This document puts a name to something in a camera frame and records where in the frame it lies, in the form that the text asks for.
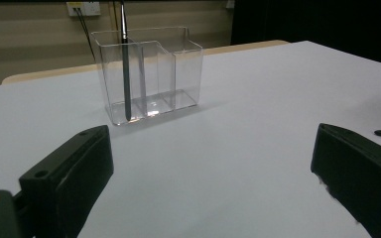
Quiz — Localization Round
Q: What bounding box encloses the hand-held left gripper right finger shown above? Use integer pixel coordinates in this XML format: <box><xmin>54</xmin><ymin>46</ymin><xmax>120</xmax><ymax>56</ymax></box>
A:
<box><xmin>311</xmin><ymin>123</ymin><xmax>381</xmax><ymax>238</ymax></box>

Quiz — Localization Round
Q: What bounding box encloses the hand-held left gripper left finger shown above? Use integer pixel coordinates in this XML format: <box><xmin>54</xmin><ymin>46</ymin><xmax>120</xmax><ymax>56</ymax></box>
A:
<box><xmin>19</xmin><ymin>124</ymin><xmax>115</xmax><ymax>238</ymax></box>

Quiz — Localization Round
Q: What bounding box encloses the white wall socket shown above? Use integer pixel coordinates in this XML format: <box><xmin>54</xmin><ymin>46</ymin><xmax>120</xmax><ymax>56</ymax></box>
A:
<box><xmin>65</xmin><ymin>1</ymin><xmax>102</xmax><ymax>17</ymax></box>

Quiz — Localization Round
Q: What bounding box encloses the white table cover sheet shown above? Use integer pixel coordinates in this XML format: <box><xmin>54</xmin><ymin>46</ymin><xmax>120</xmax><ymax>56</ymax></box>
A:
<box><xmin>0</xmin><ymin>40</ymin><xmax>381</xmax><ymax>238</ymax></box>

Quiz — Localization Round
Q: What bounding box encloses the dark curtain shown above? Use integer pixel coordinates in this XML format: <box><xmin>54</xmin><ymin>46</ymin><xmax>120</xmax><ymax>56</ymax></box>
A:
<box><xmin>230</xmin><ymin>0</ymin><xmax>381</xmax><ymax>69</ymax></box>

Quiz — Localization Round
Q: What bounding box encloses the wooden table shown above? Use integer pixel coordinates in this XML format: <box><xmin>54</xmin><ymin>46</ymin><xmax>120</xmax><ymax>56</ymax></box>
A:
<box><xmin>1</xmin><ymin>39</ymin><xmax>291</xmax><ymax>86</ymax></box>

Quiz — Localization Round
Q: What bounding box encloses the clear plastic organizer box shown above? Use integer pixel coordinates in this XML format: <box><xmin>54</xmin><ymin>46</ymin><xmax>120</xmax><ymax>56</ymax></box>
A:
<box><xmin>90</xmin><ymin>26</ymin><xmax>205</xmax><ymax>127</ymax></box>

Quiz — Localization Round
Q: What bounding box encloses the black wall cable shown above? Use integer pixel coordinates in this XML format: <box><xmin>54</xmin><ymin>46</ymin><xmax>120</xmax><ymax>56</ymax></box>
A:
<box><xmin>73</xmin><ymin>7</ymin><xmax>97</xmax><ymax>62</ymax></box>

